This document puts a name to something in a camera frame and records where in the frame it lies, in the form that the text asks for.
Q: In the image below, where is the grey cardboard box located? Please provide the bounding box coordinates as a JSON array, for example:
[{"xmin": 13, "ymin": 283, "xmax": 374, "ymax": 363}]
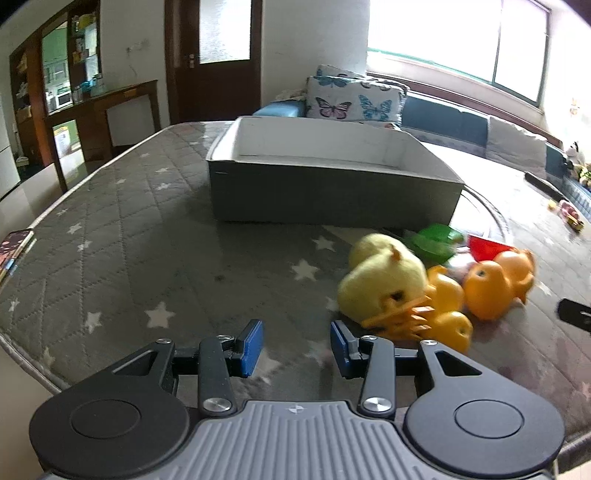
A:
[{"xmin": 205, "ymin": 116, "xmax": 465, "ymax": 228}]

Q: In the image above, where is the small orange rubber duck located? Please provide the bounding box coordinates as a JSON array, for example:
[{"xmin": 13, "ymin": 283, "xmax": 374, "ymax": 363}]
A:
[{"xmin": 427, "ymin": 265, "xmax": 474, "ymax": 352}]

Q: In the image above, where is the small butterfly print pillow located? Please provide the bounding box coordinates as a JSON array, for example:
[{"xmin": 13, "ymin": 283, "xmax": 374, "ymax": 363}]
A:
[{"xmin": 316, "ymin": 65, "xmax": 370, "ymax": 80}]

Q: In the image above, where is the dark wooden desk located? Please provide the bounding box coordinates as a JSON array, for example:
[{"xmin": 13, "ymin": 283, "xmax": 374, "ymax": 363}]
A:
[{"xmin": 44, "ymin": 79, "xmax": 160, "ymax": 192}]

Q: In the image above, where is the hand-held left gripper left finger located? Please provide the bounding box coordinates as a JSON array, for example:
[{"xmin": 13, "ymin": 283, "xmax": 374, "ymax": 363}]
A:
[{"xmin": 111, "ymin": 318, "xmax": 265, "ymax": 418}]

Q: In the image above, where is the smartphone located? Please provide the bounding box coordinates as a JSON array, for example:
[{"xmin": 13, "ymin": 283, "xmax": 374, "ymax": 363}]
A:
[{"xmin": 0, "ymin": 229, "xmax": 35, "ymax": 282}]

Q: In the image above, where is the wooden shelf cabinet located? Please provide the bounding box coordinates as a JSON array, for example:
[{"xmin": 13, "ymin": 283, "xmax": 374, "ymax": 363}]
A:
[{"xmin": 9, "ymin": 0, "xmax": 102, "ymax": 167}]

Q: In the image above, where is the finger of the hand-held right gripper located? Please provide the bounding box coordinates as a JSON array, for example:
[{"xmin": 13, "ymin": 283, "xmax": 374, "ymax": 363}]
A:
[{"xmin": 557, "ymin": 298, "xmax": 591, "ymax": 331}]

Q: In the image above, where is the blue sofa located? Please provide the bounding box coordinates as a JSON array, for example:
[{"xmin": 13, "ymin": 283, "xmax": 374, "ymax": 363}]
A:
[{"xmin": 253, "ymin": 90, "xmax": 591, "ymax": 217}]

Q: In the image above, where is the pile of stuffed toys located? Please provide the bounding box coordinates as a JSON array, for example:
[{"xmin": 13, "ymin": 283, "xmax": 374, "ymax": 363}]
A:
[{"xmin": 566, "ymin": 141, "xmax": 591, "ymax": 186}]

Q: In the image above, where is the window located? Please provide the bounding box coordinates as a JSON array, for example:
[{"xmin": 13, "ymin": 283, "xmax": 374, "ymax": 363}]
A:
[{"xmin": 367, "ymin": 0, "xmax": 552, "ymax": 103}]

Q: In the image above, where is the red plastic toy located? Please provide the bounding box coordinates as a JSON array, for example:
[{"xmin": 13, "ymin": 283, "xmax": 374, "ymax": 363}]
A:
[{"xmin": 468, "ymin": 234, "xmax": 513, "ymax": 263}]

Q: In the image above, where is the dark wooden door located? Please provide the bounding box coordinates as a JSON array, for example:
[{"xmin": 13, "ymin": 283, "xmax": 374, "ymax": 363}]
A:
[{"xmin": 165, "ymin": 0, "xmax": 263, "ymax": 124}]

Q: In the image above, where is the black remote control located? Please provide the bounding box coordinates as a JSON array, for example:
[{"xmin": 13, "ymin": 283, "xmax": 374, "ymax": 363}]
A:
[{"xmin": 524, "ymin": 172, "xmax": 571, "ymax": 202}]

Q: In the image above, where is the large orange rubber duck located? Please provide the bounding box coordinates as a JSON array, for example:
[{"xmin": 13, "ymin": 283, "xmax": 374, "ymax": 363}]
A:
[{"xmin": 463, "ymin": 249, "xmax": 536, "ymax": 321}]

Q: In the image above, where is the large butterfly print pillow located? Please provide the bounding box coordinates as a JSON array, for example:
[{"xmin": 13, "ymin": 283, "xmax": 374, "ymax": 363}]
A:
[{"xmin": 305, "ymin": 76, "xmax": 407, "ymax": 124}]

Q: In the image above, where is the grey quilted star mat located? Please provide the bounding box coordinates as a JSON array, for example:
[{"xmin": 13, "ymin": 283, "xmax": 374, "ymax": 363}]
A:
[{"xmin": 0, "ymin": 121, "xmax": 591, "ymax": 444}]

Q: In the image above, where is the green plastic toy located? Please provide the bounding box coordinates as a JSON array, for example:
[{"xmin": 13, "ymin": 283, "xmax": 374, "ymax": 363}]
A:
[{"xmin": 404, "ymin": 224, "xmax": 465, "ymax": 266}]

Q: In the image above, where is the yellow plush duck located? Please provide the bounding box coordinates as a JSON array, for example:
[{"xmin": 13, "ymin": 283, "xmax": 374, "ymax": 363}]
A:
[{"xmin": 337, "ymin": 233, "xmax": 435, "ymax": 342}]

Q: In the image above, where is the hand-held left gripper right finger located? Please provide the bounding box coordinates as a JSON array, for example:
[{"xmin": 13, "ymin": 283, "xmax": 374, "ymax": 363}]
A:
[{"xmin": 330, "ymin": 320, "xmax": 483, "ymax": 418}]

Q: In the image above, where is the grey seat cushion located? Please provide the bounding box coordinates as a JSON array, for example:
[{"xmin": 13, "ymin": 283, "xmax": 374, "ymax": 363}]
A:
[{"xmin": 486, "ymin": 115, "xmax": 548, "ymax": 169}]

